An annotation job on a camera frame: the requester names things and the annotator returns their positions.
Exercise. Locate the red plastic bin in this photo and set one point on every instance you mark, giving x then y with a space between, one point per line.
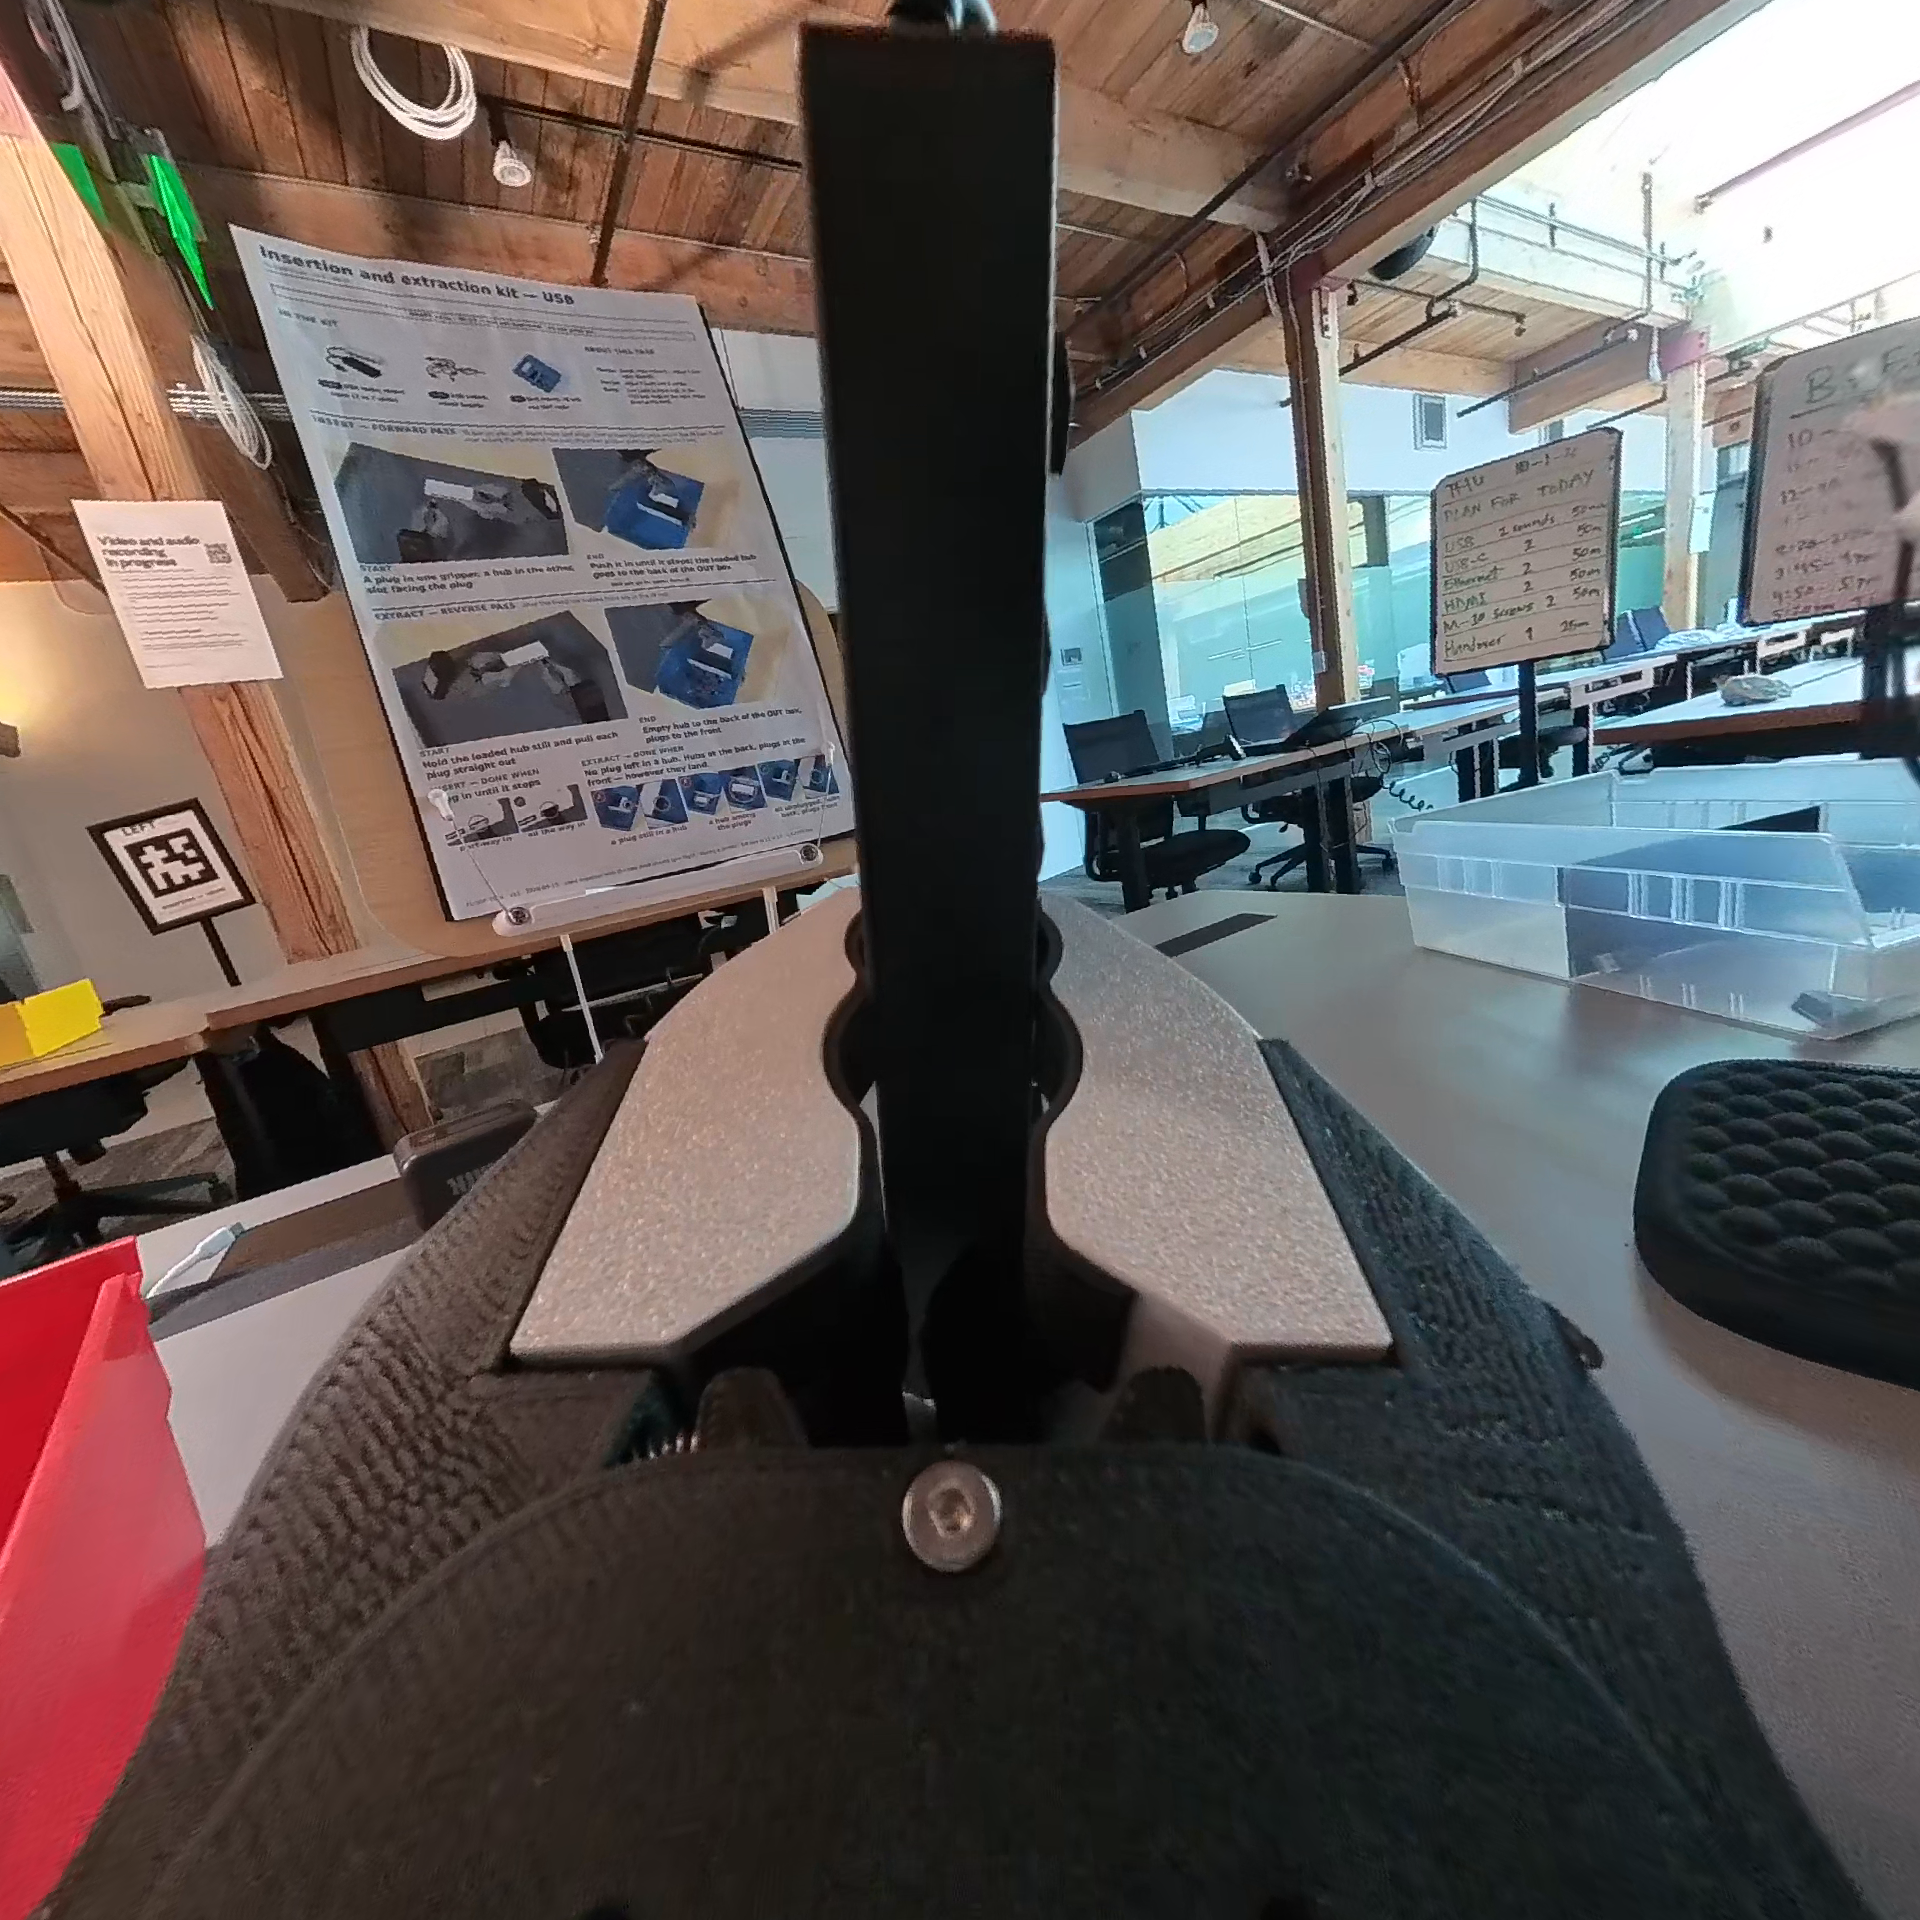
76 1500

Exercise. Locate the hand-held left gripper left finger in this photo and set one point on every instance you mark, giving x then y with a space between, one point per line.
706 1185

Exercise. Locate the green exit sign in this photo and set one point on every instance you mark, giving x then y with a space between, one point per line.
166 210

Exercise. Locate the handwritten whiteboard on stand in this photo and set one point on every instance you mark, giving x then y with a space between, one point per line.
1801 495
1523 556

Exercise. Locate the wooden support post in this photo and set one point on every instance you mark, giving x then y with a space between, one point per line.
1325 495
135 422

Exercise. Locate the yellow plastic bin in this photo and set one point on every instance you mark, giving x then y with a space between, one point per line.
53 1021

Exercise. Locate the grey crumpled cloth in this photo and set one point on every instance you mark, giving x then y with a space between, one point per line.
1756 690

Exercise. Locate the black usb hub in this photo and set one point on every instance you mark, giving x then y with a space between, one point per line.
938 599

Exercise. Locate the black usb plug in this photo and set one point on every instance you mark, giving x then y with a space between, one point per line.
1835 1014

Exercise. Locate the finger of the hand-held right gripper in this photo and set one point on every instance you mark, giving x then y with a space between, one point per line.
1893 458

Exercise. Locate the clear plastic organizer box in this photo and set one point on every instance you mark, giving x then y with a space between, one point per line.
1652 902

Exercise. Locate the black mesh cushion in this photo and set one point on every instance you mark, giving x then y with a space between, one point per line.
1786 1200

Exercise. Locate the black charger box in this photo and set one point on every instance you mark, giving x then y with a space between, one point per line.
465 1172

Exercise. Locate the square marker sign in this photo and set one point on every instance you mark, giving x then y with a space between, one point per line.
172 870

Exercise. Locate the white paper notice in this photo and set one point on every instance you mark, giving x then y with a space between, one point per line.
182 599

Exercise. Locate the black dome camera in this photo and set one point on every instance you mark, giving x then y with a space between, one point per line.
1402 255

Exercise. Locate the black office chair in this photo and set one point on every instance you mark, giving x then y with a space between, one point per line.
1261 713
1156 858

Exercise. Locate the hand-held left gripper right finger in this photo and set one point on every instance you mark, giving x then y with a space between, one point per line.
1201 1185

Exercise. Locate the printed instruction sheet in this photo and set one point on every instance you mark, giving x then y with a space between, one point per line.
571 599

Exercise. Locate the ceiling spot lamp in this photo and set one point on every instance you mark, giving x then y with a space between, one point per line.
1196 28
515 164

